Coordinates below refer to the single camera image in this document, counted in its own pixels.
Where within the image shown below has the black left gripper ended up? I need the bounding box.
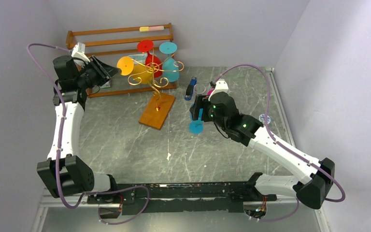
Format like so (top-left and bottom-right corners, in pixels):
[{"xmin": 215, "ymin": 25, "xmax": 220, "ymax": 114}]
[{"xmin": 78, "ymin": 56, "xmax": 123, "ymax": 89}]

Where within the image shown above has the clear wine glass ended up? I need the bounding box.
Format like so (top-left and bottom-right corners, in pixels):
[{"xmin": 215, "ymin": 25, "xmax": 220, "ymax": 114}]
[{"xmin": 193, "ymin": 84, "xmax": 207, "ymax": 95}]

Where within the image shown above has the blue wine glass front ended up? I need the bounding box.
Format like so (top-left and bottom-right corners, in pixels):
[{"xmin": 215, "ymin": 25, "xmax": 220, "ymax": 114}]
[{"xmin": 188, "ymin": 109, "xmax": 203, "ymax": 134}]

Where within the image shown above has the blue wine glass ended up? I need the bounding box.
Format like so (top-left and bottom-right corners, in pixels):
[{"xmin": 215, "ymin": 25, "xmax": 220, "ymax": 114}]
[
  {"xmin": 188, "ymin": 109, "xmax": 203, "ymax": 134},
  {"xmin": 159, "ymin": 42, "xmax": 180, "ymax": 82}
]

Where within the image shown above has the yellow wine glass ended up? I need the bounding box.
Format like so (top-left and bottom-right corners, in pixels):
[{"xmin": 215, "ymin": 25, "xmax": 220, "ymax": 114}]
[{"xmin": 116, "ymin": 56, "xmax": 154, "ymax": 86}]

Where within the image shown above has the gold wire glass rack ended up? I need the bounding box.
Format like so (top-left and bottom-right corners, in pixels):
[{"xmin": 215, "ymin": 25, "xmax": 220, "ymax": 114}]
[{"xmin": 128, "ymin": 49, "xmax": 178, "ymax": 130}]

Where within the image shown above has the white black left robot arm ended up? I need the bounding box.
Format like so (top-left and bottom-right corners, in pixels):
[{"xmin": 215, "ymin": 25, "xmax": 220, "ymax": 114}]
[{"xmin": 37, "ymin": 55, "xmax": 121, "ymax": 203}]

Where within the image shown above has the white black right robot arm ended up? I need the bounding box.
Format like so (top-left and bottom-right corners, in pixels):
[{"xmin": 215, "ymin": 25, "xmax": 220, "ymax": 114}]
[{"xmin": 189, "ymin": 92, "xmax": 335, "ymax": 209}]

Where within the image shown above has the wooden shelf rack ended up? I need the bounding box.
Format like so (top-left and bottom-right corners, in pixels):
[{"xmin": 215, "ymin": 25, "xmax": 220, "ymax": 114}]
[{"xmin": 66, "ymin": 22, "xmax": 178, "ymax": 99}]

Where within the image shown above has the red wine glass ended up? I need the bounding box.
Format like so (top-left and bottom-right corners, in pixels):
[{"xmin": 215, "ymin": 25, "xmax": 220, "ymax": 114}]
[{"xmin": 137, "ymin": 40, "xmax": 163, "ymax": 78}]

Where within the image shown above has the blue wine glass rear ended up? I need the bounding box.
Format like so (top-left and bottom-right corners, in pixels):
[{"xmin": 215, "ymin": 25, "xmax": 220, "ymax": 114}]
[{"xmin": 159, "ymin": 42, "xmax": 180, "ymax": 82}]

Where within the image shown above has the small printed box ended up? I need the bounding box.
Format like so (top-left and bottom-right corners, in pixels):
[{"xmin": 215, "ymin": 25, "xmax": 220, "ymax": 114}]
[{"xmin": 101, "ymin": 80, "xmax": 111, "ymax": 88}]

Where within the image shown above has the blue stapler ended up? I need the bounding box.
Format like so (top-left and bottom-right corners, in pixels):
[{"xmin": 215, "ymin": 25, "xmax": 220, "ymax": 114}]
[{"xmin": 184, "ymin": 76, "xmax": 197, "ymax": 101}]

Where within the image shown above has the toothbrush package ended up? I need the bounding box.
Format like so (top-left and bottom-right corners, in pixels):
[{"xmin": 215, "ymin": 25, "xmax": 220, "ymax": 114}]
[{"xmin": 129, "ymin": 53, "xmax": 147, "ymax": 64}]

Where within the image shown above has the yellow pink eraser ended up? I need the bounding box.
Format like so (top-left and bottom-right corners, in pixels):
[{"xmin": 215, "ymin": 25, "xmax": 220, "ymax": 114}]
[{"xmin": 139, "ymin": 25, "xmax": 165, "ymax": 32}]

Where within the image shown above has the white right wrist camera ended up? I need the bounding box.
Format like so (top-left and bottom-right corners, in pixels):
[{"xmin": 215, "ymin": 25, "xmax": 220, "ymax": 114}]
[{"xmin": 209, "ymin": 79, "xmax": 229, "ymax": 99}]

